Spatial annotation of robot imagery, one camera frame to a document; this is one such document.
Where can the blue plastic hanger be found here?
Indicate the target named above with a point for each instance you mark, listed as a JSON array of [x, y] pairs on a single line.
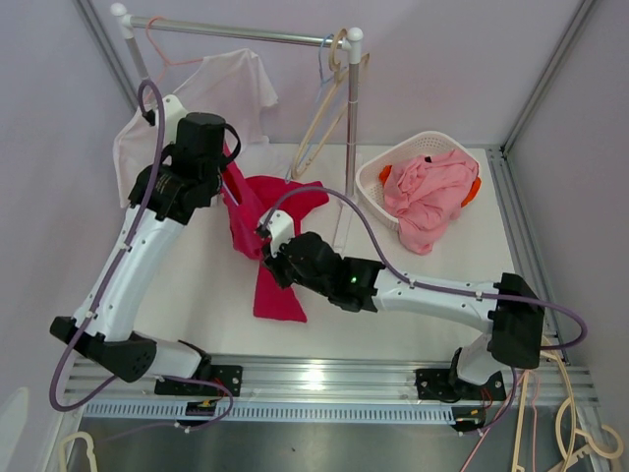
[[326, 111]]

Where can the silver rack upright pole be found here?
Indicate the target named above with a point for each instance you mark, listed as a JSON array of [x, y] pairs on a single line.
[[353, 118]]

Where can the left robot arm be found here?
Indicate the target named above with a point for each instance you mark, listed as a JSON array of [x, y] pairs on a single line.
[[102, 328]]

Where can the white rack base foot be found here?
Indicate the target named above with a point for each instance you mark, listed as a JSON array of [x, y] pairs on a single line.
[[343, 227]]

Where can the white perforated plastic basket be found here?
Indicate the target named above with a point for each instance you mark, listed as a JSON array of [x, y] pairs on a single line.
[[368, 185]]

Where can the pale pink tank top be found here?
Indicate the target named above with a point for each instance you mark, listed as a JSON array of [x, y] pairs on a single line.
[[233, 85]]

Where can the aluminium mounting rail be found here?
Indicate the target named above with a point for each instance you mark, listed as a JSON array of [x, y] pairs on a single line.
[[281, 379]]

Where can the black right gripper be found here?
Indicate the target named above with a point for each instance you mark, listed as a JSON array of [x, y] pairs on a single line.
[[274, 265]]

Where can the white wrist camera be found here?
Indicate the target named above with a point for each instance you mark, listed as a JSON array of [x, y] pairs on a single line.
[[277, 227], [174, 113]]

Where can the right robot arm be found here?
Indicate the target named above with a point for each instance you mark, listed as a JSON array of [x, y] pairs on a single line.
[[506, 313]]

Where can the white slotted cable duct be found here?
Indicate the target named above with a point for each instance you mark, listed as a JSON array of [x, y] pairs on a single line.
[[253, 411]]

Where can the silver clothes rack rail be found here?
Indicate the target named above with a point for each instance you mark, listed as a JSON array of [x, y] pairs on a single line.
[[233, 32]]

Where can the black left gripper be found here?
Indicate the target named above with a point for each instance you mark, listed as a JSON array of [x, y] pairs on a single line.
[[224, 160]]

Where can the pink t shirt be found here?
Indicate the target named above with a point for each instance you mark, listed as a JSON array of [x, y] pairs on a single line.
[[425, 194]]

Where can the beige plastic hanger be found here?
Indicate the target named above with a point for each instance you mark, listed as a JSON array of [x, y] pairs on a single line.
[[336, 54]]

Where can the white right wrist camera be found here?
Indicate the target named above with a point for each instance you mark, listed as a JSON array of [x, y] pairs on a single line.
[[277, 227]]

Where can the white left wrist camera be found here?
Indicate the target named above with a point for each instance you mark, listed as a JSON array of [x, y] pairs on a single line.
[[174, 113]]

